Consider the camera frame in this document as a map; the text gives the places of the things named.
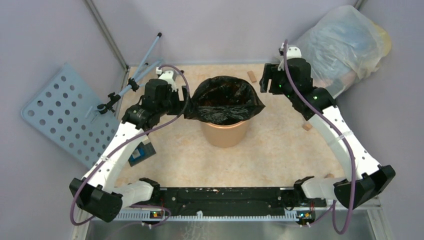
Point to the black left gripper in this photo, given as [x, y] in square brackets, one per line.
[180, 104]

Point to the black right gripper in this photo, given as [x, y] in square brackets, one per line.
[270, 72]

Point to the black trash bag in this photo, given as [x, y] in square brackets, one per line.
[224, 100]

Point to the orange plastic trash bin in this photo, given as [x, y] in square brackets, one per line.
[225, 136]

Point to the large translucent trash bag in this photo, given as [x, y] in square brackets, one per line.
[343, 48]

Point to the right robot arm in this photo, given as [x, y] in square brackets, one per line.
[365, 177]

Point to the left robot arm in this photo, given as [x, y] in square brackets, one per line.
[96, 193]

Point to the flat wooden block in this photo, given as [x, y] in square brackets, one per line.
[251, 76]

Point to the light blue tripod stand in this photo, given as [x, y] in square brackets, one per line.
[133, 82]

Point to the dark grey flat plate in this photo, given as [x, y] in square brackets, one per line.
[149, 150]

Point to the blue clamp block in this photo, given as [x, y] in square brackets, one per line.
[137, 155]

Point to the wooden cube block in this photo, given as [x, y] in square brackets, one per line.
[307, 126]

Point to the light blue perforated board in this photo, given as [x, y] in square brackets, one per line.
[65, 111]

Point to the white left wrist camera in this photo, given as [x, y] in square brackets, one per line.
[169, 76]

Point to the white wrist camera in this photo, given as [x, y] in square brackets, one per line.
[291, 53]
[169, 76]

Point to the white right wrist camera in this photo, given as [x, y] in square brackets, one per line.
[291, 53]

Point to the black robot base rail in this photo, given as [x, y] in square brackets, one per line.
[230, 201]

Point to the white cable comb strip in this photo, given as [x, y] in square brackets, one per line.
[146, 216]

